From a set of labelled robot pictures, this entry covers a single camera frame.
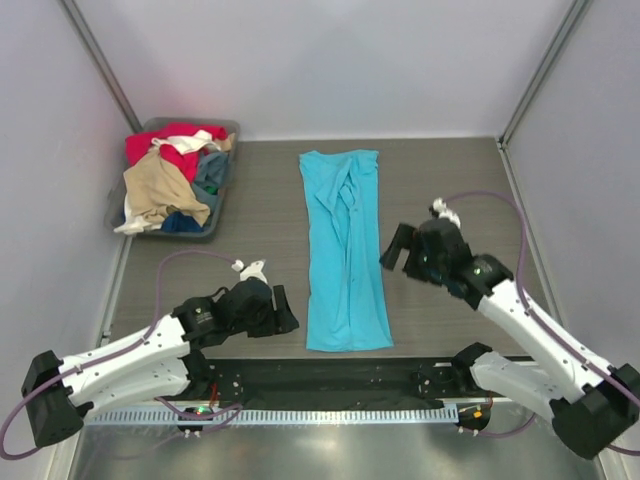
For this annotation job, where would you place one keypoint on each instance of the aluminium frame post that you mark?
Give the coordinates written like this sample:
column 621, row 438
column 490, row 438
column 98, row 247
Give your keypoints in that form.
column 92, row 47
column 567, row 27

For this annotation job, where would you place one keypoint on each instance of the turquoise t shirt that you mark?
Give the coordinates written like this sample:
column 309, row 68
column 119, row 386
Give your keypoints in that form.
column 347, row 309

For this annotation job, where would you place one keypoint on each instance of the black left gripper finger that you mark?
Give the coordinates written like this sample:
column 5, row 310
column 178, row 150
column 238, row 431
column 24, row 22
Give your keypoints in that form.
column 284, row 322
column 282, row 310

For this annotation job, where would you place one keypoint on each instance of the white t shirt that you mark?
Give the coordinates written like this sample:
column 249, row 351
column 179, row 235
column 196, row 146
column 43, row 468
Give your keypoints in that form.
column 173, row 178

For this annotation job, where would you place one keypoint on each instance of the left aluminium frame post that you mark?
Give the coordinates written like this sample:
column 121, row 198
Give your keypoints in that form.
column 92, row 47

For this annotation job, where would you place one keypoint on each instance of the red t shirt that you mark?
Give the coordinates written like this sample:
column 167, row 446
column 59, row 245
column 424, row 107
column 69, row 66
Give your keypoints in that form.
column 179, row 144

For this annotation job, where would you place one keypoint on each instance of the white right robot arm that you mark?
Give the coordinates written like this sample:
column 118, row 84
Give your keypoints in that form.
column 587, row 400

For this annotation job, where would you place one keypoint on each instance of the grey plastic bin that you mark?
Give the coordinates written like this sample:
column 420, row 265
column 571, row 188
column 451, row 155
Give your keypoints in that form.
column 214, row 201

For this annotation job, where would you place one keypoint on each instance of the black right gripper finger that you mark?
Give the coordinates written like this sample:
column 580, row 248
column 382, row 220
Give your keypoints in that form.
column 403, row 237
column 390, row 257

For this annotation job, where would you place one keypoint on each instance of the dark blue t shirt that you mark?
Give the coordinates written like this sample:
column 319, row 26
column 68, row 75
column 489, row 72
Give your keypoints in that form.
column 178, row 222

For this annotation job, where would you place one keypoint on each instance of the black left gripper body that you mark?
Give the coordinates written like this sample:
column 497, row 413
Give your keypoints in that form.
column 260, row 325

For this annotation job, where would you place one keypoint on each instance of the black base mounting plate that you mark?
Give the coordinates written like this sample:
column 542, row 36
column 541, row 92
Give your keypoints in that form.
column 332, row 384

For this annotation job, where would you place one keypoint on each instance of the right aluminium frame post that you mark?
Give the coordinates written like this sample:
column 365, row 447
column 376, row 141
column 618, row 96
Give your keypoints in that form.
column 567, row 27

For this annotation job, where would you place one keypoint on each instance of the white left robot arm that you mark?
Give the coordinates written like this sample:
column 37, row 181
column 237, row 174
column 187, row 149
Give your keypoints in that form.
column 165, row 360

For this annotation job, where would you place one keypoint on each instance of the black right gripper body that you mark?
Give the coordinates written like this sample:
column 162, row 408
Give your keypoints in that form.
column 420, row 264

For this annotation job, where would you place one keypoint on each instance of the white slotted cable duct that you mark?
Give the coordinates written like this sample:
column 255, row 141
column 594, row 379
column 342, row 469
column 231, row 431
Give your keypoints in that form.
column 150, row 415

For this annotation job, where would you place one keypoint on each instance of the grey blue t shirt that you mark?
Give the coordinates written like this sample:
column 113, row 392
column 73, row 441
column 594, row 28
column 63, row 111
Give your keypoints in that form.
column 211, row 169

